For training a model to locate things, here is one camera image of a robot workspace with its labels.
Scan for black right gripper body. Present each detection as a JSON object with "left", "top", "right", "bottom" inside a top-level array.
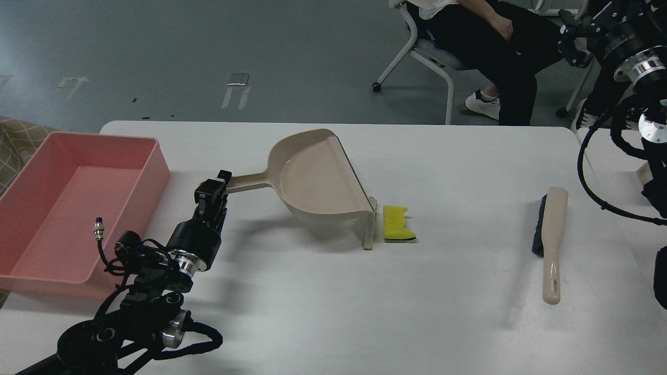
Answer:
[{"left": 587, "top": 1, "right": 665, "bottom": 87}]

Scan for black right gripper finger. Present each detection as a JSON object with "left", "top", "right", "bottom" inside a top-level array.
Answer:
[{"left": 558, "top": 8, "right": 592, "bottom": 68}]

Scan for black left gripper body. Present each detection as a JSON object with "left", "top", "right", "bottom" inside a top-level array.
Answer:
[{"left": 167, "top": 206, "right": 227, "bottom": 272}]

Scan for beige plastic dustpan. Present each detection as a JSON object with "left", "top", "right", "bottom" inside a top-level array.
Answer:
[{"left": 227, "top": 129, "right": 370, "bottom": 229}]

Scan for toast bread slice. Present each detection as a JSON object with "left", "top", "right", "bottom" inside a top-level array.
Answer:
[{"left": 363, "top": 196, "right": 377, "bottom": 250}]

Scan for yellow sponge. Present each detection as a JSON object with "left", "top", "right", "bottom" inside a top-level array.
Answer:
[{"left": 382, "top": 205, "right": 416, "bottom": 242}]

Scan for beige hand brush black bristles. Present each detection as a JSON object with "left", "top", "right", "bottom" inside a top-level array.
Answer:
[{"left": 532, "top": 186, "right": 569, "bottom": 305}]

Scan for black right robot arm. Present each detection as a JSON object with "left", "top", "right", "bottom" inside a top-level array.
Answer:
[{"left": 558, "top": 1, "right": 665, "bottom": 226}]

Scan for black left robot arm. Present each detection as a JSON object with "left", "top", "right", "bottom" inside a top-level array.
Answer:
[{"left": 21, "top": 170, "right": 232, "bottom": 374}]

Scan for pink plastic bin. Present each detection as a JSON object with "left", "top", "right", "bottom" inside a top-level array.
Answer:
[{"left": 1, "top": 132, "right": 170, "bottom": 299}]

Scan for seated person black trousers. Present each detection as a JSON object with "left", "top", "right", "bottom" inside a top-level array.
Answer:
[{"left": 408, "top": 1, "right": 562, "bottom": 126}]

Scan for beige stone block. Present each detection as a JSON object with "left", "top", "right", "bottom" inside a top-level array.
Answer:
[{"left": 636, "top": 161, "right": 653, "bottom": 185}]

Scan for white office chair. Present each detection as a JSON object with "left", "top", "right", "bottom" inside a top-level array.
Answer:
[{"left": 372, "top": 1, "right": 470, "bottom": 125}]

